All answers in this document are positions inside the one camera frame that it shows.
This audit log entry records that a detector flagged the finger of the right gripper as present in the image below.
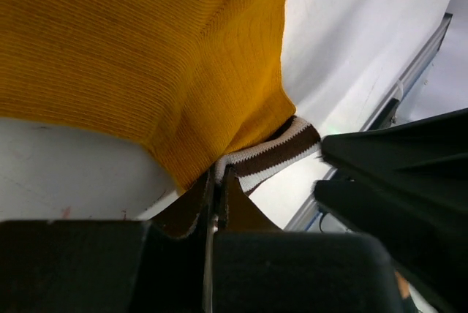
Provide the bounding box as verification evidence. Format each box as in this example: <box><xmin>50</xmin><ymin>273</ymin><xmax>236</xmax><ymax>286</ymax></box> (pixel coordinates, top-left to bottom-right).
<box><xmin>314</xmin><ymin>180</ymin><xmax>467</xmax><ymax>312</ymax></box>
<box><xmin>321</xmin><ymin>109</ymin><xmax>467</xmax><ymax>196</ymax></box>

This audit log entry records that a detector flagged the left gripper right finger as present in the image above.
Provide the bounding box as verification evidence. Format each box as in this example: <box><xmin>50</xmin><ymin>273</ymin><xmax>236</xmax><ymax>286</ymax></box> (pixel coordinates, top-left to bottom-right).
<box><xmin>211</xmin><ymin>169</ymin><xmax>402</xmax><ymax>312</ymax></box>

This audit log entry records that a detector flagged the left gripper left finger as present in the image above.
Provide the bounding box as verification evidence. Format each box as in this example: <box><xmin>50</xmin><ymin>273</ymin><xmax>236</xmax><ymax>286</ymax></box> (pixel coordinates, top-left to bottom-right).
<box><xmin>1</xmin><ymin>172</ymin><xmax>214</xmax><ymax>312</ymax></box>

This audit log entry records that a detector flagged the mustard yellow striped sock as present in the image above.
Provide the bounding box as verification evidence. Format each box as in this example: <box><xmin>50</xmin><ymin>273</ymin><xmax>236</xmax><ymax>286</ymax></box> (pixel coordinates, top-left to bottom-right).
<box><xmin>0</xmin><ymin>0</ymin><xmax>322</xmax><ymax>197</ymax></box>

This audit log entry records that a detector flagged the aluminium mounting rail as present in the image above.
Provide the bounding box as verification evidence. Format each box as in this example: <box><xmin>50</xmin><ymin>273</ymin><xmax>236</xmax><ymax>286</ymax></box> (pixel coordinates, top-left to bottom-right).
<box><xmin>285</xmin><ymin>12</ymin><xmax>453</xmax><ymax>231</ymax></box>

